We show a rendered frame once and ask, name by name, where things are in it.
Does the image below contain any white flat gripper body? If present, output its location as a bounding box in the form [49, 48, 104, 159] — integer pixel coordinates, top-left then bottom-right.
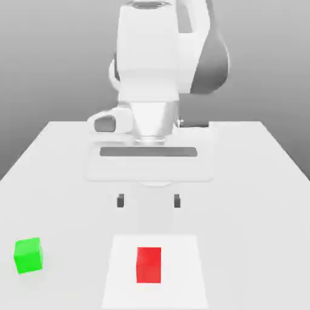
[83, 142, 214, 188]

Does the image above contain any small red cube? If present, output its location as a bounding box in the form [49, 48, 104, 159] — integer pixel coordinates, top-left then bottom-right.
[136, 246, 162, 284]

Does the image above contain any small green cube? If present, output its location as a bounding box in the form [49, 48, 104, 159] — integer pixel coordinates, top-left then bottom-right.
[13, 237, 44, 275]

